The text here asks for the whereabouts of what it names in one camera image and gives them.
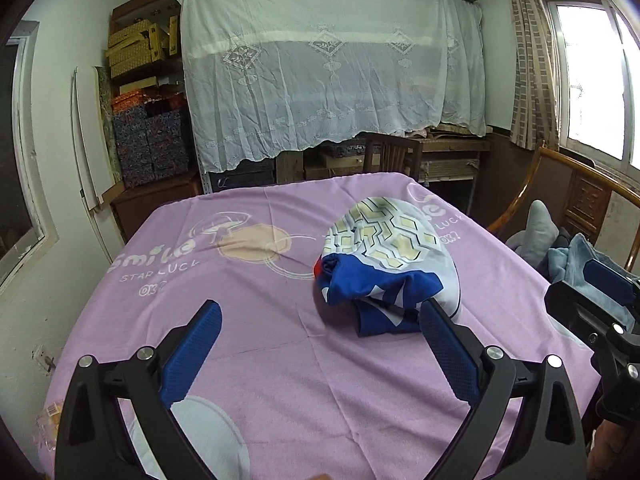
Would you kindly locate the white lace cloth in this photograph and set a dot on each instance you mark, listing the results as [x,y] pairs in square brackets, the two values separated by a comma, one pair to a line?
[325,70]

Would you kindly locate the green patterned board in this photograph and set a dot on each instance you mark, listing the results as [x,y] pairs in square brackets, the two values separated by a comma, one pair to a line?
[107,120]

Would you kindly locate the light wooden armchair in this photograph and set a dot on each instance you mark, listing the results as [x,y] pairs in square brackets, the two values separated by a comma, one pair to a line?
[585,195]

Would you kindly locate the blue red white hooded jacket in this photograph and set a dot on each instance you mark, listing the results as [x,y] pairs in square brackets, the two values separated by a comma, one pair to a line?
[380,240]

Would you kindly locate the dark wooden chair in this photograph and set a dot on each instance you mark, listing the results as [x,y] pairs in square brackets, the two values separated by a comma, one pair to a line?
[392,155]

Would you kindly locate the light blue cloth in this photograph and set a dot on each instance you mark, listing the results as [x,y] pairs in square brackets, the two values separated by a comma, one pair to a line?
[575,260]

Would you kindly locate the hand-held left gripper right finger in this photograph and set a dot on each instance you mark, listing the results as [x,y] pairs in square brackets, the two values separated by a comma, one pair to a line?
[450,355]

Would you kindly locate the orange patterned box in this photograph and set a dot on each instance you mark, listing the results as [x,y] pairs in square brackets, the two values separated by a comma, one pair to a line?
[132,102]

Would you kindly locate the white leaning boards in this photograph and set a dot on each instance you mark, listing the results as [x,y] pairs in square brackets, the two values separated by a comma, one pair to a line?
[87,145]

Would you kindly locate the bright sliding window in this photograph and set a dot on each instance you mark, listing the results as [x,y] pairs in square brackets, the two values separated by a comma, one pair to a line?
[590,75]

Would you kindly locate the grey plush toy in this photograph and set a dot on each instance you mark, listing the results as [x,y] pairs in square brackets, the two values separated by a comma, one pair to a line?
[537,232]

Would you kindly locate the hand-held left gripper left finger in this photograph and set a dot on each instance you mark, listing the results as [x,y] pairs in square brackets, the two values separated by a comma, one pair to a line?
[192,350]

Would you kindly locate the white framed window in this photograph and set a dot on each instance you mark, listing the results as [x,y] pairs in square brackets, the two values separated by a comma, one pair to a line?
[20,150]

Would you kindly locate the stack of blue patterned boxes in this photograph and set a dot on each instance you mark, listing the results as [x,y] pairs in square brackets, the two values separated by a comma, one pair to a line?
[150,150]

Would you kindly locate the wall socket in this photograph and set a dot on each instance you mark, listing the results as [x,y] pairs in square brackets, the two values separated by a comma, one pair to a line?
[44,357]

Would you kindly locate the pink printed blanket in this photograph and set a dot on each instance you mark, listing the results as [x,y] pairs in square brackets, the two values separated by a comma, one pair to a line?
[300,360]

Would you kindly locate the stack of yellow boxes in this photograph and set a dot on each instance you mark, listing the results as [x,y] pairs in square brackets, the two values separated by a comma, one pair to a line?
[132,45]

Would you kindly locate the clear plastic bag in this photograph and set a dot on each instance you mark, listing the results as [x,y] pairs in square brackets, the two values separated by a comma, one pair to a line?
[47,425]

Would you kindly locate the beige checked curtain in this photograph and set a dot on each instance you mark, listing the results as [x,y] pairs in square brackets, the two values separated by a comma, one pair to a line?
[530,60]

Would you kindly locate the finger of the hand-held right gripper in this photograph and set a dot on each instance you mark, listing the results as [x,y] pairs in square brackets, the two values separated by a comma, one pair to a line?
[575,307]
[610,275]

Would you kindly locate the brown wooden shelf cabinet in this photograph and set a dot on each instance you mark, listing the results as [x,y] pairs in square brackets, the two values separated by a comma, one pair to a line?
[150,205]

